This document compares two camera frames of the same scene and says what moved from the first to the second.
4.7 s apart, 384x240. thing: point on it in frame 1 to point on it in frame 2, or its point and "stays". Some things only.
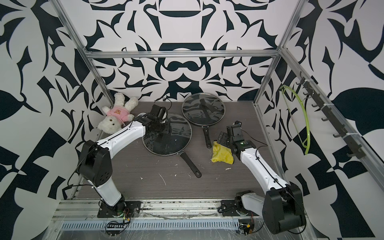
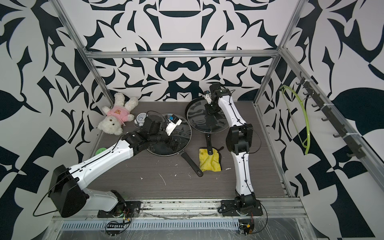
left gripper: x=167 y=128 to x=171 y=145
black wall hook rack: x=356 y=149 stays
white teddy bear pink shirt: x=118 y=114 stays
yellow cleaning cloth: x=221 y=153 to x=209 y=162
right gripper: x=222 y=138 to x=209 y=110
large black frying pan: x=173 y=143 stays
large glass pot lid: x=176 y=141 stays
